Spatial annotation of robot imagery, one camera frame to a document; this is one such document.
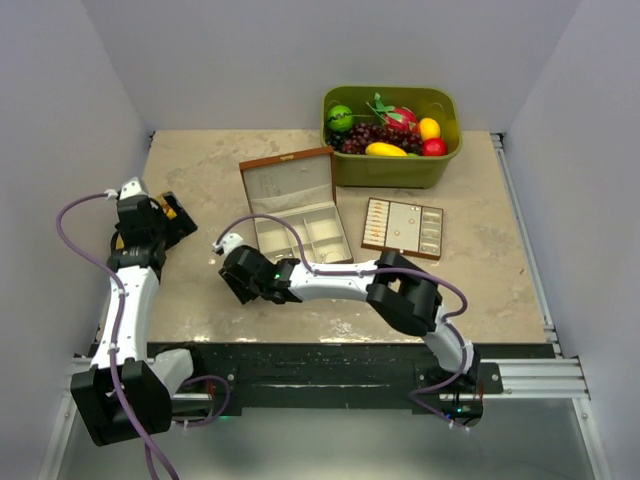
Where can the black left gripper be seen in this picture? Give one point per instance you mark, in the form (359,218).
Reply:
(179,227)

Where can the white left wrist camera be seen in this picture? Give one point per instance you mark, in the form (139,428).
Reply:
(134,187)

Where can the brown jewelry box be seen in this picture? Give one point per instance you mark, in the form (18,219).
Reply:
(300,189)

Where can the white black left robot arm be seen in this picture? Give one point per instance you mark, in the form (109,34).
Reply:
(123,390)

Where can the brown ring earring tray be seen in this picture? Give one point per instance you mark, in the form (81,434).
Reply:
(421,227)

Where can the pink toy dragon fruit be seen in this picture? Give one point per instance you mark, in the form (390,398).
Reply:
(394,118)

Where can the yellow orange toy lemon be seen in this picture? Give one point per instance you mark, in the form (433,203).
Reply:
(429,128)

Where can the aluminium frame rail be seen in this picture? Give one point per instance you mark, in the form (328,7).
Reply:
(535,371)

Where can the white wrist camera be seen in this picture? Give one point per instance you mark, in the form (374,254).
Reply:
(134,187)
(227,243)

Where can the green toy melon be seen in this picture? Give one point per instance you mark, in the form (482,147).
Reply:
(340,118)

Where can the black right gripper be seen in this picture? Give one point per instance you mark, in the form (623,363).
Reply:
(244,295)

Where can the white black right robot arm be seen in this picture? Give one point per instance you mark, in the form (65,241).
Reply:
(410,300)

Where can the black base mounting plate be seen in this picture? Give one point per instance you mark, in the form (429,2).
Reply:
(372,376)

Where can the yellow toy mango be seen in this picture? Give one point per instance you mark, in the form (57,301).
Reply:
(384,150)

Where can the yellow potato chips bag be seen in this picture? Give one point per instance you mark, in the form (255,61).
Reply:
(165,206)

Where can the red toy apple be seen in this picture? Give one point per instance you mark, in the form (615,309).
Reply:
(434,147)

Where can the purple toy grapes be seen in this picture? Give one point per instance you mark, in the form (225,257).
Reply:
(356,140)

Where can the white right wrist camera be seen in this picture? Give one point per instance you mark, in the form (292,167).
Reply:
(227,243)

